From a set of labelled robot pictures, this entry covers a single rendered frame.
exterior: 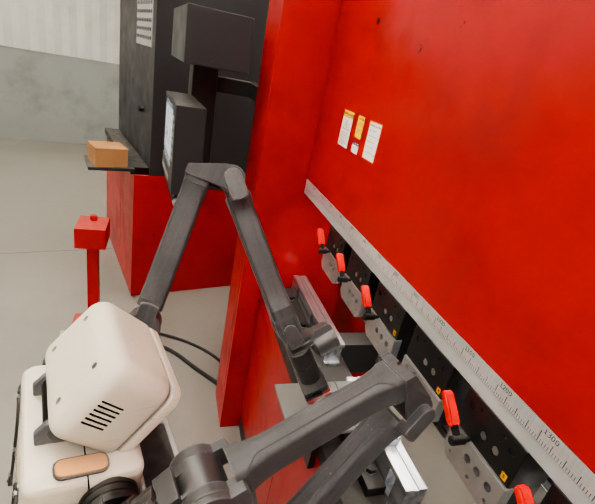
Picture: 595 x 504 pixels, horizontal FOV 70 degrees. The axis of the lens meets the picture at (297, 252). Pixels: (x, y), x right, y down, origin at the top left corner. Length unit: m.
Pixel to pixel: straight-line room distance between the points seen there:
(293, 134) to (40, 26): 6.26
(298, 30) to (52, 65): 6.30
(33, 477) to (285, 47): 1.44
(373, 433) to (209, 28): 1.48
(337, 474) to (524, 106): 0.71
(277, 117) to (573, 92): 1.14
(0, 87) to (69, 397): 7.21
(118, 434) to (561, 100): 0.85
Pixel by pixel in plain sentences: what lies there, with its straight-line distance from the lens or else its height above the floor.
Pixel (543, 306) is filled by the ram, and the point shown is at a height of 1.56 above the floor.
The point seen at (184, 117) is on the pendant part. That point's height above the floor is 1.56.
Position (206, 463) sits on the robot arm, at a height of 1.27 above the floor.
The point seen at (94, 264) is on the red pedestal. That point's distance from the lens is 2.75.
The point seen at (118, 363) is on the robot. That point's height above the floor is 1.39.
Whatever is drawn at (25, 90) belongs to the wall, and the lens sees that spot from 7.78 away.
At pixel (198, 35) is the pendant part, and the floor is 1.85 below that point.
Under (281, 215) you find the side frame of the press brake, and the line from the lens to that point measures 1.81.
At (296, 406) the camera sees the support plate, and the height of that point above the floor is 1.00.
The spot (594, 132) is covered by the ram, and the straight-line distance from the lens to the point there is 0.74.
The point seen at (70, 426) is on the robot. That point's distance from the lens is 0.73.
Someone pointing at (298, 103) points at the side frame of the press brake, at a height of 1.69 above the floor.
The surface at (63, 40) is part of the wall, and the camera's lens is 7.72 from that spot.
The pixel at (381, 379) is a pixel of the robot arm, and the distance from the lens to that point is 0.75.
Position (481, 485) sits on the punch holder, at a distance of 0.92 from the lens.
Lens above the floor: 1.83
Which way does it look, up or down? 24 degrees down
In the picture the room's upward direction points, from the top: 12 degrees clockwise
